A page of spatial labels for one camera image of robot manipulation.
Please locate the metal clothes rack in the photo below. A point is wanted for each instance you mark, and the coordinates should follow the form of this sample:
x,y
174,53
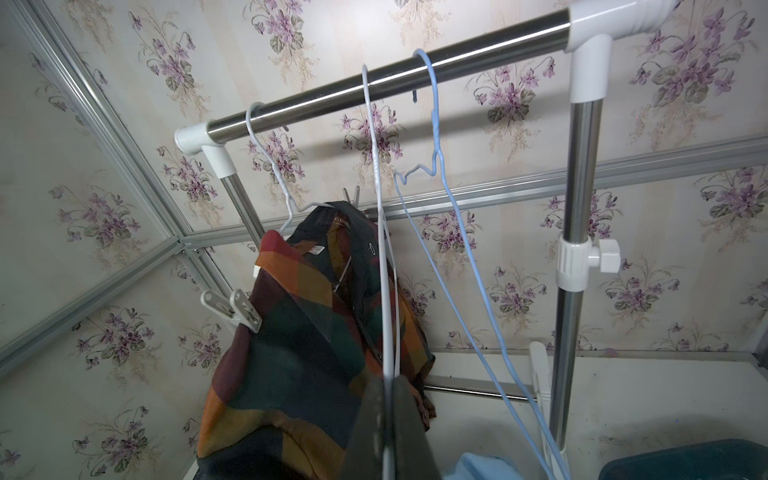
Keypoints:
x,y
586,30

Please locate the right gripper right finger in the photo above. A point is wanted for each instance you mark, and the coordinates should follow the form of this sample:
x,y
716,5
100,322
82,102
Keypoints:
x,y
413,458

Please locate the white clothespin on dark shirt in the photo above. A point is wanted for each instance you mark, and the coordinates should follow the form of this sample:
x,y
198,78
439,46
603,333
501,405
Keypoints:
x,y
237,308

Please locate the white hanger of dark shirt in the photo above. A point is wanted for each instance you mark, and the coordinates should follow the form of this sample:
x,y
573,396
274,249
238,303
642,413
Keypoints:
x,y
274,151

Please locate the dark teal plastic bin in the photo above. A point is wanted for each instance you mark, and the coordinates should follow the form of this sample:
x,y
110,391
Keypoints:
x,y
722,459

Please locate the dark plaid shirt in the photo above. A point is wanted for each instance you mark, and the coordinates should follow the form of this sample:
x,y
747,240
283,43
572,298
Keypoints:
x,y
284,400

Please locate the light blue wire hanger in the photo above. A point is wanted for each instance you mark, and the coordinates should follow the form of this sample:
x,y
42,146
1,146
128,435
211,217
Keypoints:
x,y
468,270

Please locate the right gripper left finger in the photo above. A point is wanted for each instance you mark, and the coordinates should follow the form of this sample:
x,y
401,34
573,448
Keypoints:
x,y
364,454

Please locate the light blue shirt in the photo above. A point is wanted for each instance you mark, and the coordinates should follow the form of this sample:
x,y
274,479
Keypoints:
x,y
477,467

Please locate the white hanger of blue shirt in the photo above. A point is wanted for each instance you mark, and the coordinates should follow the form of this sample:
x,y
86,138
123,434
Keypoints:
x,y
388,347

